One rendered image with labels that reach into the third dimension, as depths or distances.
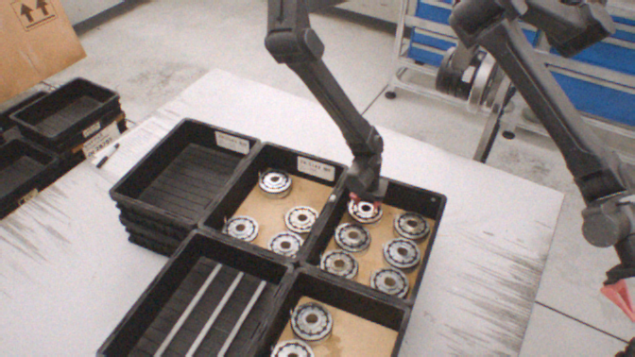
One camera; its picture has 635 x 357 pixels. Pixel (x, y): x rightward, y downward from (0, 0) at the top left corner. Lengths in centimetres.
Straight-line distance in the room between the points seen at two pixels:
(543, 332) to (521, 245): 79
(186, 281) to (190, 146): 56
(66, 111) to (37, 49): 136
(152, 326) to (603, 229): 100
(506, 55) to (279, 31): 43
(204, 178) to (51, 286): 55
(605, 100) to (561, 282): 109
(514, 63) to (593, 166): 23
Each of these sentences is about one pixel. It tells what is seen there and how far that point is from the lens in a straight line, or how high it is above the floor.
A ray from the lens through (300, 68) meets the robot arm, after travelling 104.
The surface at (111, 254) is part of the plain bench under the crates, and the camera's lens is 163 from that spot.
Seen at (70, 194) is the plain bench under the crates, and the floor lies 70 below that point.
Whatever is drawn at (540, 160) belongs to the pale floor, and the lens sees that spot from 324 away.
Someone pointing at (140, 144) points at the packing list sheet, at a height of 70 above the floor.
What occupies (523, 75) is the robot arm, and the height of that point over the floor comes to 149.
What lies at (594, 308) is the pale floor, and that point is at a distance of 261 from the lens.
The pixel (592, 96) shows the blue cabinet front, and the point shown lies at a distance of 312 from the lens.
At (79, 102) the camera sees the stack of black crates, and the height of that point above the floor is 49.
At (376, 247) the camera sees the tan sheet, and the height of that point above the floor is 83.
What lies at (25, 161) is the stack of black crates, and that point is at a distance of 263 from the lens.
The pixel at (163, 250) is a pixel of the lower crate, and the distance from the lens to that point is 156.
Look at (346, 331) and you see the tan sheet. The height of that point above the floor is 83.
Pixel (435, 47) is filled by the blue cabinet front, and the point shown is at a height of 44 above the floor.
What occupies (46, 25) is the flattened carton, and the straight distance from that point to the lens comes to 402.
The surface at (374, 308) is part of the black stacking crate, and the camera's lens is 121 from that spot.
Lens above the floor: 192
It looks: 45 degrees down
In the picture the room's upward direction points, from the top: 2 degrees clockwise
